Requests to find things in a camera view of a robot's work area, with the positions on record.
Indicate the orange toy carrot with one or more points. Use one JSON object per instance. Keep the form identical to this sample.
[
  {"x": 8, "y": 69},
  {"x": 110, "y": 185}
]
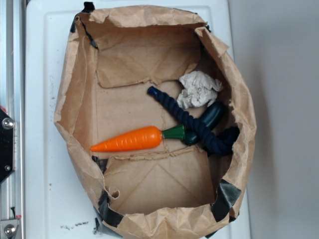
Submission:
[{"x": 139, "y": 139}]

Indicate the crumpled white paper ball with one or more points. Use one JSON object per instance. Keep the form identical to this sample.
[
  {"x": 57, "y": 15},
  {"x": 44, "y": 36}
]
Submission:
[{"x": 199, "y": 89}]

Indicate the dark green toy cucumber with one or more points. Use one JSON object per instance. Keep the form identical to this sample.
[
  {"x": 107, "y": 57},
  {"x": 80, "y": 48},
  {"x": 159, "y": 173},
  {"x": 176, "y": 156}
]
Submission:
[{"x": 211, "y": 117}]

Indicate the brown paper bag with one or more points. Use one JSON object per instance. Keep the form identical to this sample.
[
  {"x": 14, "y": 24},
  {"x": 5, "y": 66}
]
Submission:
[{"x": 173, "y": 191}]

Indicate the black metal bracket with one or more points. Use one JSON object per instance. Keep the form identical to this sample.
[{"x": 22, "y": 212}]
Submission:
[{"x": 6, "y": 145}]

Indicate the aluminium frame rail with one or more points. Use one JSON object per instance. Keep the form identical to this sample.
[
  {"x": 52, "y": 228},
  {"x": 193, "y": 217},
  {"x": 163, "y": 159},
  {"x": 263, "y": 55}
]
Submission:
[{"x": 12, "y": 53}]

